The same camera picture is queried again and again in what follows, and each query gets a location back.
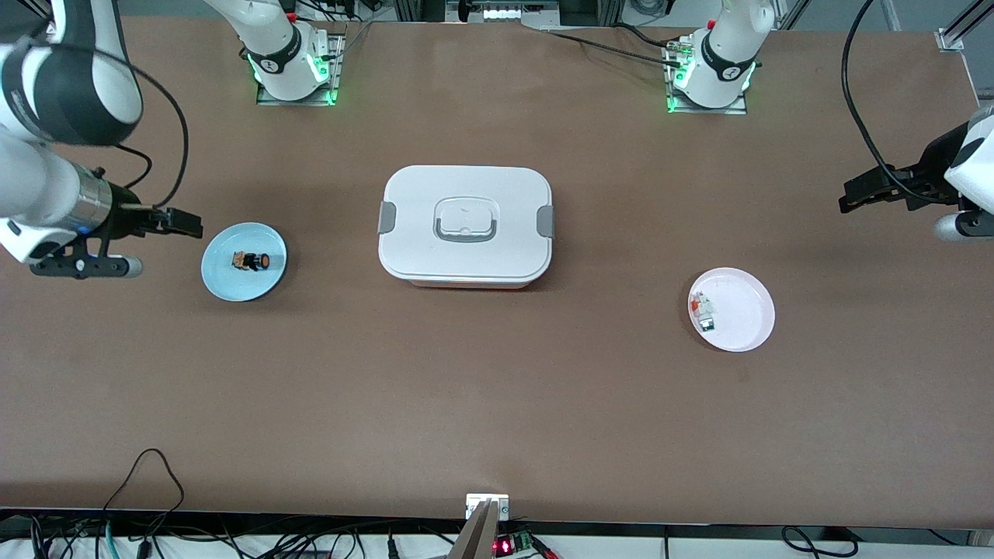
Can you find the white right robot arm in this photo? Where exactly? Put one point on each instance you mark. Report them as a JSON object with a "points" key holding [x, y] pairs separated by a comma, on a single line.
{"points": [[31, 178]]}

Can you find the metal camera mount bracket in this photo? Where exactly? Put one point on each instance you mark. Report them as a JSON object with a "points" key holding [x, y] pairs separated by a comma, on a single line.
{"points": [[485, 536]]}

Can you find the small green switch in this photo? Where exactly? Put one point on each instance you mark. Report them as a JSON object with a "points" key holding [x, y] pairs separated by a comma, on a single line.
{"points": [[708, 320]]}

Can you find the pale pink plate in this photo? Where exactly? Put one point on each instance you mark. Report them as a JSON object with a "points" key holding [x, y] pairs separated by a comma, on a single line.
{"points": [[742, 310]]}

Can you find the small circuit board red LED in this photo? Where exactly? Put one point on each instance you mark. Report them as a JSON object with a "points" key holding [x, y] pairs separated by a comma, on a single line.
{"points": [[505, 546]]}

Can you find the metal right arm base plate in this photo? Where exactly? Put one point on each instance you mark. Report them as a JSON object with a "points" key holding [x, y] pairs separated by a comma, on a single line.
{"points": [[268, 99]]}

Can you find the small red switch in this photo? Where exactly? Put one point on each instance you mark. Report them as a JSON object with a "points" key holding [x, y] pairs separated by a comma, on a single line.
{"points": [[699, 299]]}

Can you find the orange and black push-button switch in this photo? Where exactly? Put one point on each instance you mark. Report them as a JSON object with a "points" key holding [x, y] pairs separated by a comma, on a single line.
{"points": [[250, 262]]}

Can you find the white lidded lunch box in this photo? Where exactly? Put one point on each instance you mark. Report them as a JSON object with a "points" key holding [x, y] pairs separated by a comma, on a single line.
{"points": [[466, 186]]}

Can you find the black device with white lights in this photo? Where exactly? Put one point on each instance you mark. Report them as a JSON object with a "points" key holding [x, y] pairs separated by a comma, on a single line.
{"points": [[505, 13]]}

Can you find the light blue plate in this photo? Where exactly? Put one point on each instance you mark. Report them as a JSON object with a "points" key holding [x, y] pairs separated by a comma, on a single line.
{"points": [[225, 279]]}

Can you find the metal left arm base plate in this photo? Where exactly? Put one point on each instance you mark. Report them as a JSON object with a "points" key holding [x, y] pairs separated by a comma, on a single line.
{"points": [[730, 110]]}

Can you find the aluminium frame profile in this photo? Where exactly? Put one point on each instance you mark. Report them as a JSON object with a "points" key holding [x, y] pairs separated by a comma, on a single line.
{"points": [[949, 39]]}

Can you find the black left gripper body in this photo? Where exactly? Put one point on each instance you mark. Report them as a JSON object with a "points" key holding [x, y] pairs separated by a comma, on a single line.
{"points": [[929, 173]]}

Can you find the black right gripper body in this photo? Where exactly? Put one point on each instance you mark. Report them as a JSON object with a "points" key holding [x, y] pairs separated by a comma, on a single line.
{"points": [[126, 217]]}

